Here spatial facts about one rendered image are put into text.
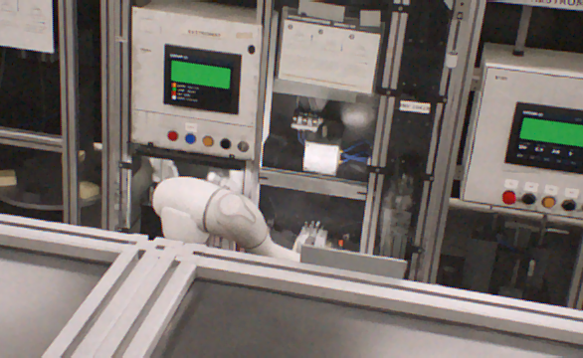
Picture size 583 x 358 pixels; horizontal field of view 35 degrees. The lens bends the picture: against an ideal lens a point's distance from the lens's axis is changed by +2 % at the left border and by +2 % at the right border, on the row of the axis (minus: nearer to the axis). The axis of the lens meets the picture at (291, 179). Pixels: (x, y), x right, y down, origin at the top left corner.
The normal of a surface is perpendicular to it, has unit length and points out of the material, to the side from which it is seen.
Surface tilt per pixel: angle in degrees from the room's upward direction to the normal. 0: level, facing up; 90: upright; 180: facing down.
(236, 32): 90
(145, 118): 90
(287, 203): 90
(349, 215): 90
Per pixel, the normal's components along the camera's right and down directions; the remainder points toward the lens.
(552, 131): -0.18, 0.39
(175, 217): -0.50, 0.11
